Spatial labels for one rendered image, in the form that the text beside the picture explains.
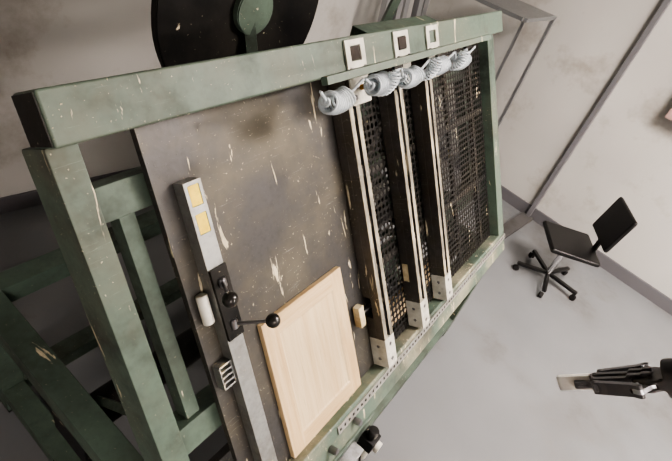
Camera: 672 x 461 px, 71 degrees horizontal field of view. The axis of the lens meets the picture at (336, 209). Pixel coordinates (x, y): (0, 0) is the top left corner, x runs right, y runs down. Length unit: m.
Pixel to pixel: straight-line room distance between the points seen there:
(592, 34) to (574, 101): 0.56
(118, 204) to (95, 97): 0.27
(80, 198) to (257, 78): 0.48
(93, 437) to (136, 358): 0.70
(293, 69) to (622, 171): 3.83
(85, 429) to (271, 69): 1.25
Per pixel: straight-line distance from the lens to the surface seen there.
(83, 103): 0.95
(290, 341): 1.48
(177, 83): 1.05
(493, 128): 2.68
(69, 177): 0.99
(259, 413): 1.44
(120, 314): 1.07
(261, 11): 1.91
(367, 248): 1.64
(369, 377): 1.88
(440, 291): 2.25
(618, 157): 4.74
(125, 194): 1.13
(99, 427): 1.81
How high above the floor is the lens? 2.39
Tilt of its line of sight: 36 degrees down
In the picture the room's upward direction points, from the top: 18 degrees clockwise
